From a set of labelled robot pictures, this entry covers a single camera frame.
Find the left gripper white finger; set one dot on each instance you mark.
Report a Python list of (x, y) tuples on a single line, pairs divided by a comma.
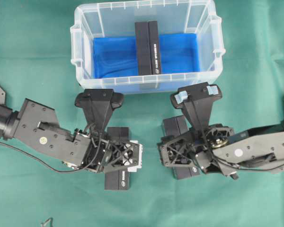
[(135, 161)]

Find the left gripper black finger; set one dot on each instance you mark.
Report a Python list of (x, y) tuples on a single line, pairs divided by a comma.
[(111, 168)]

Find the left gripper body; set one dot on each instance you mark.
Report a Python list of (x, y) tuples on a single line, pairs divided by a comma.
[(113, 146)]

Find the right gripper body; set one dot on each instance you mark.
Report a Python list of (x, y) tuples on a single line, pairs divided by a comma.
[(201, 146)]

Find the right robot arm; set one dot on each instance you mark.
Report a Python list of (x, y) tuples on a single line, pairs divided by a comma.
[(218, 149)]

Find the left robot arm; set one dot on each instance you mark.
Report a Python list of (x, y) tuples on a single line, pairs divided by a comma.
[(36, 125)]

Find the clear plastic storage case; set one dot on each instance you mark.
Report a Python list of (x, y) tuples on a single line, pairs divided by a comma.
[(117, 19)]

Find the blue cloth liner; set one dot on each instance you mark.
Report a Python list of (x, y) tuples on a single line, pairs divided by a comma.
[(116, 56)]

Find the green table cloth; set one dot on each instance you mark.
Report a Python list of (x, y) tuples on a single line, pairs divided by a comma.
[(35, 53)]

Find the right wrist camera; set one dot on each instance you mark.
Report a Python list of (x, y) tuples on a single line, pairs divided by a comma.
[(196, 102)]

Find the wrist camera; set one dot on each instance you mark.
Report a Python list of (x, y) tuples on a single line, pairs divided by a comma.
[(98, 106), (196, 102)]

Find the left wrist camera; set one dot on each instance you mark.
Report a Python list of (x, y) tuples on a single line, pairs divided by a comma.
[(98, 106)]

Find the small metal wire clip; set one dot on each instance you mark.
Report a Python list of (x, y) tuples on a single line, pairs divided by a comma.
[(47, 223)]

